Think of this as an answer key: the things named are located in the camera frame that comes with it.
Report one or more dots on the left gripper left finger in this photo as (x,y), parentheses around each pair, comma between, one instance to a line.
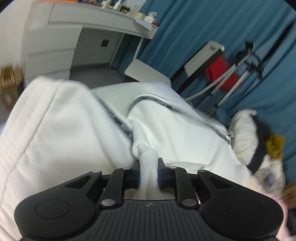
(123,179)

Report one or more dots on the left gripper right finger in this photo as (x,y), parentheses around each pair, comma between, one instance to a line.
(177,178)

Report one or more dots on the white sweatpants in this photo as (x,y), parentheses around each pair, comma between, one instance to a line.
(59,130)

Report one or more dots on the pile of clothes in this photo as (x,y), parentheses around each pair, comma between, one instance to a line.
(249,136)

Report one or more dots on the tripod stand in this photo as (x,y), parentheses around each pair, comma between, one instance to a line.
(247,61)

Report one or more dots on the white flat board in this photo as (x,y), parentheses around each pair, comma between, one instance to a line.
(141,72)

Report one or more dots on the grey panel chair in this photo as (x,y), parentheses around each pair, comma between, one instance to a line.
(198,63)

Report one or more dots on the red cloth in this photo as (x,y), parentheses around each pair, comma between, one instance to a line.
(216,69)

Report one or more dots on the cardboard box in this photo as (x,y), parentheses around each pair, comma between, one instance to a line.
(11,80)

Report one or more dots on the blue curtain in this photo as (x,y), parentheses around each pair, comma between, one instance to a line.
(185,27)

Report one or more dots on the white desk with drawers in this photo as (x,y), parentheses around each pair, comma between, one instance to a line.
(53,28)

